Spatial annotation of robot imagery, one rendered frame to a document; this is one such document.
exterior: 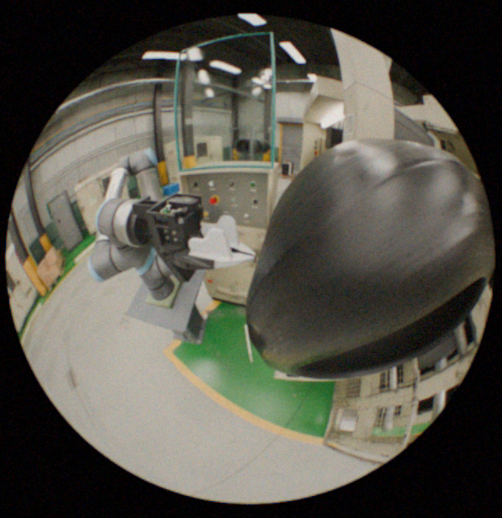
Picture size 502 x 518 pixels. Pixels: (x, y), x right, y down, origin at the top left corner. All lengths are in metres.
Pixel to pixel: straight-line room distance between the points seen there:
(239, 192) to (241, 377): 1.35
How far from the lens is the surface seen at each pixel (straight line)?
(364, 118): 0.49
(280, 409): 1.42
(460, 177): 0.15
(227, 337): 1.48
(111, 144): 8.06
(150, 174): 0.85
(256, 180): 0.83
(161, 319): 1.01
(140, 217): 0.28
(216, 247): 0.20
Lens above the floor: 1.38
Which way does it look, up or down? 42 degrees down
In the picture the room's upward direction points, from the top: straight up
